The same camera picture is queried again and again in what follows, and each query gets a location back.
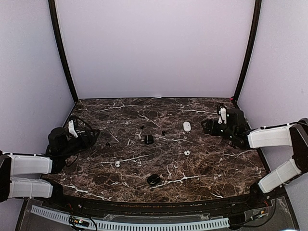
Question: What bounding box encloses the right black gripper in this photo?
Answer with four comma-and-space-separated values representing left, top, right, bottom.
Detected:
202, 119, 236, 141

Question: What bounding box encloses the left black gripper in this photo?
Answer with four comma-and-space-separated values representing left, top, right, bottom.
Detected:
60, 129, 101, 160

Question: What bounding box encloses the white earbud charging case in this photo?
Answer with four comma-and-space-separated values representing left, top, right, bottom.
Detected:
183, 121, 192, 132

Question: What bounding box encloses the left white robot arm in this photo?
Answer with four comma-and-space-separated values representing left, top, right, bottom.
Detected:
0, 115, 100, 210

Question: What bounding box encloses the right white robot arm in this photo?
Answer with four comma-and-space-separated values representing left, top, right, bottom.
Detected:
201, 103, 308, 209

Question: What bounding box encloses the black open charging case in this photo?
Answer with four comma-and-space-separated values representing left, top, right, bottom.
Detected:
144, 135, 154, 145

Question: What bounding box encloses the black closed charging case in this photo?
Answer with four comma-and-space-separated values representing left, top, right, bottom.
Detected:
147, 174, 161, 186

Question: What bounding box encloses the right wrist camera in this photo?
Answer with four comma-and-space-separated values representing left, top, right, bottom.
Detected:
218, 109, 227, 124

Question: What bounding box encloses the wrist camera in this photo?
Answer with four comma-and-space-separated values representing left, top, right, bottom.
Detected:
68, 120, 78, 138
218, 109, 227, 124

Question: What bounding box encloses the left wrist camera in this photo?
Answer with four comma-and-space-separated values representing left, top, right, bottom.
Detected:
68, 120, 78, 138

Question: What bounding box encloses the black front frame rail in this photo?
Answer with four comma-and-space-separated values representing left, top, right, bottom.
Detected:
14, 180, 299, 231

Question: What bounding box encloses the white slotted cable duct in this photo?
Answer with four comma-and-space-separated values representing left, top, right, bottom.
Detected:
30, 205, 230, 231

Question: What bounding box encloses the right black frame post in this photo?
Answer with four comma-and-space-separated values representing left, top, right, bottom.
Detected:
232, 0, 262, 104

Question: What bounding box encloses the black frame post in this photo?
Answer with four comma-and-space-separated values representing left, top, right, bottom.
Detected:
232, 0, 262, 104
48, 0, 79, 103

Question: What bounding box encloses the left black frame post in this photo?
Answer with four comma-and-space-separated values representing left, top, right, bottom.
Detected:
48, 0, 79, 103

